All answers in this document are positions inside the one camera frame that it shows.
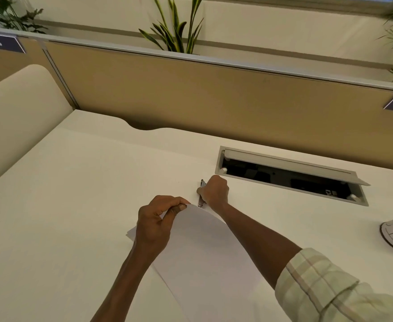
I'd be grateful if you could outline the person's right hand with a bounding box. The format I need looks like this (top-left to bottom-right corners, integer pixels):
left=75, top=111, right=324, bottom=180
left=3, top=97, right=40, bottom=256
left=196, top=175, right=230, bottom=214

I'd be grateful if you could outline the person's left hand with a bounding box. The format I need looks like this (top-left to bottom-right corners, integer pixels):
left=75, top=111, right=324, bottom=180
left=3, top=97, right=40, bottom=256
left=134, top=195, right=191, bottom=263

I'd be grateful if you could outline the grey pen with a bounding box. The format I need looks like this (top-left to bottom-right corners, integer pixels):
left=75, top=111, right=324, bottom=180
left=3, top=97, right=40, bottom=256
left=198, top=179, right=207, bottom=208

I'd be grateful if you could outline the white paper sheet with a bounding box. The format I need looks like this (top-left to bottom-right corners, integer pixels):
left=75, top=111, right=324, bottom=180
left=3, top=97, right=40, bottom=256
left=126, top=204, right=265, bottom=322

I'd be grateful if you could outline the person's left forearm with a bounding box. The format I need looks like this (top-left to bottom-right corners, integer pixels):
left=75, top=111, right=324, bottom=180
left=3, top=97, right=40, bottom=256
left=91, top=241, right=171, bottom=322

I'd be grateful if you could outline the person's right forearm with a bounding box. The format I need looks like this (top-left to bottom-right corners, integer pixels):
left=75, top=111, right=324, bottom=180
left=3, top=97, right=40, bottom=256
left=216, top=202, right=303, bottom=291

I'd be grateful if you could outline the tan desk partition panel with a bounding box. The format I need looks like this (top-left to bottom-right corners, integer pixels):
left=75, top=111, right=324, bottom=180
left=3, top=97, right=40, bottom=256
left=0, top=25, right=393, bottom=172

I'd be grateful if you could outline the snake plant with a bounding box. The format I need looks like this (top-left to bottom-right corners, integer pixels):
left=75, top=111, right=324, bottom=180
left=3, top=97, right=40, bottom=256
left=138, top=0, right=205, bottom=55

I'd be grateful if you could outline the cream side divider panel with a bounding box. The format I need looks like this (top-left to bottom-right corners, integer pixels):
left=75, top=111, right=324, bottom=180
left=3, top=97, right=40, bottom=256
left=0, top=64, right=75, bottom=193

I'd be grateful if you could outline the leafy green plant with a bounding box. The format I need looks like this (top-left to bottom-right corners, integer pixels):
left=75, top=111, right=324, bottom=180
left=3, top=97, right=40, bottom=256
left=0, top=0, right=48, bottom=34

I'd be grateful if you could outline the grey desk cable box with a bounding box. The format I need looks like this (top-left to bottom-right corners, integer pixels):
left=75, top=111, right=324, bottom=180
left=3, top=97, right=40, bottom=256
left=215, top=146, right=370, bottom=207

